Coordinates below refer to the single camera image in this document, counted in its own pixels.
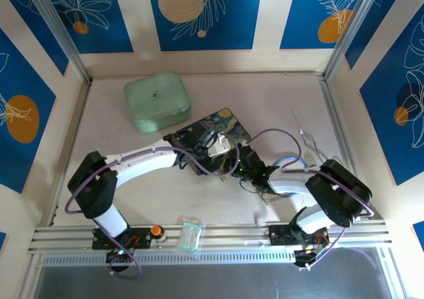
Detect mint green zip case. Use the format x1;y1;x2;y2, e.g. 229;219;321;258
124;71;193;135

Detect metal tongs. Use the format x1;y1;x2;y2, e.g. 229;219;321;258
291;109;334;163

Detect clear plastic bag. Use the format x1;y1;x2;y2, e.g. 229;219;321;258
174;214;203;254

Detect orange capped small bottle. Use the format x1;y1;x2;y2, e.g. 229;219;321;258
151;225;168;242

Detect thin black wire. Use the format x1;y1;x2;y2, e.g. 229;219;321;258
240;178;286;208

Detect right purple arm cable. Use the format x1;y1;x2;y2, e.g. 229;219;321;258
244;128;376;272

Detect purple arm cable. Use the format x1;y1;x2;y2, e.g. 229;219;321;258
64;136;241;280
244;128;376;272

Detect aluminium mounting rail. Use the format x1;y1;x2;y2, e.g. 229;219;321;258
28;223;392;256

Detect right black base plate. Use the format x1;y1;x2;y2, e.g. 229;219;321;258
267;212;332;247

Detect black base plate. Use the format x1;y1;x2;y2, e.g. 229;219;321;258
267;212;332;247
91;226;154;251

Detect grey slotted cable duct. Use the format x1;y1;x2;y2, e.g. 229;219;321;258
41;249;296;267

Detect aluminium table side rail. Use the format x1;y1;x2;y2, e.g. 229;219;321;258
319;76;362;191
49;80;93;227

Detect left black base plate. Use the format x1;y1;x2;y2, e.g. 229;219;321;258
91;226;154;251

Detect blue floral wall panel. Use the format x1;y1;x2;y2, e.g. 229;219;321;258
0;27;57;194
344;0;424;70
0;0;70;77
46;0;134;54
359;10;424;186
146;0;264;52
280;0;377;50

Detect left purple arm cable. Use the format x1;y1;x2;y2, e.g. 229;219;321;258
64;136;241;280

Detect aluminium frame post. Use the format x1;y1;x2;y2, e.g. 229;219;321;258
25;0;93;83
323;0;387;82

